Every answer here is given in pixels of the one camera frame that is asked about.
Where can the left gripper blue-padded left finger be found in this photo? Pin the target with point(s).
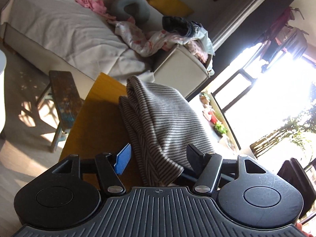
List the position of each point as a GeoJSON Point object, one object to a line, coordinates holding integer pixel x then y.
{"type": "Point", "coordinates": [109, 166]}

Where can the white side table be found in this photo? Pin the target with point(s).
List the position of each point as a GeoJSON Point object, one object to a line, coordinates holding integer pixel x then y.
{"type": "Point", "coordinates": [3, 63]}

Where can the green bamboo palm plant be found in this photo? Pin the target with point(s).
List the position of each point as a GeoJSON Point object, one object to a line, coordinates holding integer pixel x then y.
{"type": "Point", "coordinates": [293, 129]}

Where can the grey neck pillow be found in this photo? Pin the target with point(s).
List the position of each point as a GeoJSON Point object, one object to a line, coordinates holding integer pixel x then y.
{"type": "Point", "coordinates": [123, 10]}

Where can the yellow sofa cushion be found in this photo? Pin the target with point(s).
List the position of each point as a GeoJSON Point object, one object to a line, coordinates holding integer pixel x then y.
{"type": "Point", "coordinates": [171, 7]}

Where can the pink cloth on sofa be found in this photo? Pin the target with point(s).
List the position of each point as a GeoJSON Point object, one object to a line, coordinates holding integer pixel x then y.
{"type": "Point", "coordinates": [98, 7]}

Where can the red bowl with greens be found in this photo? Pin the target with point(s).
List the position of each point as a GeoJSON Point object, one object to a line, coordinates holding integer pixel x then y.
{"type": "Point", "coordinates": [209, 114]}

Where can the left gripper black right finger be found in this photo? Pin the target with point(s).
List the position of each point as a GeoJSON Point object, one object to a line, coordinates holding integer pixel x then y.
{"type": "Point", "coordinates": [207, 167]}

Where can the old wooden bench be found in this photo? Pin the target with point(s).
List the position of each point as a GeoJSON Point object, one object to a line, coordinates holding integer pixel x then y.
{"type": "Point", "coordinates": [64, 94]}

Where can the grey striped knit sweater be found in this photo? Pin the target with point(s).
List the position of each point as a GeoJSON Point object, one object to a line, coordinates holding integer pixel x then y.
{"type": "Point", "coordinates": [160, 124]}

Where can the pile of clothes on armrest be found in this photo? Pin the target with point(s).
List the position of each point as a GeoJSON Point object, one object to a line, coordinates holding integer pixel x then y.
{"type": "Point", "coordinates": [175, 31]}

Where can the grey sofa with sheet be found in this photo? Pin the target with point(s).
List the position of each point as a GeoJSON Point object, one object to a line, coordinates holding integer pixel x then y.
{"type": "Point", "coordinates": [62, 35]}

